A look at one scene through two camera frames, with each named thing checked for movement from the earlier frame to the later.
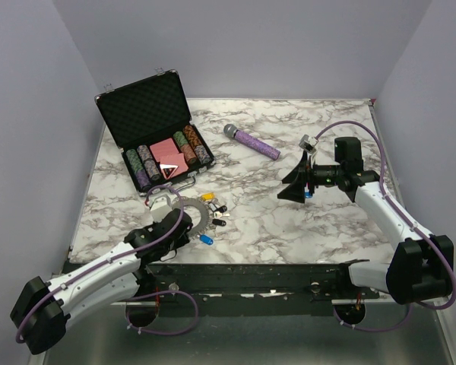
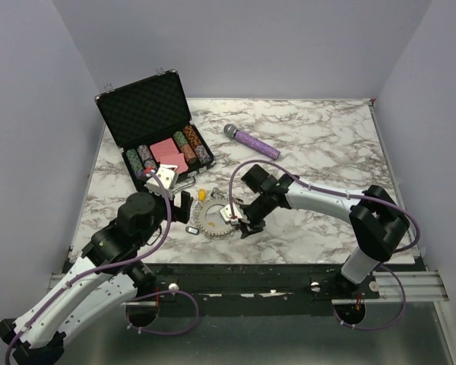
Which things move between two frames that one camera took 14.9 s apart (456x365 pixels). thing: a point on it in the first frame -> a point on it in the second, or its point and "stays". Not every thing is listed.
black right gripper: [296, 190] -> [257, 226]
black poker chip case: [151, 124] stays
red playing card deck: [167, 154] stays
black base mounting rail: [251, 288] stays
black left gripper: [184, 239] -> [182, 214]
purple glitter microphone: [230, 131] stays
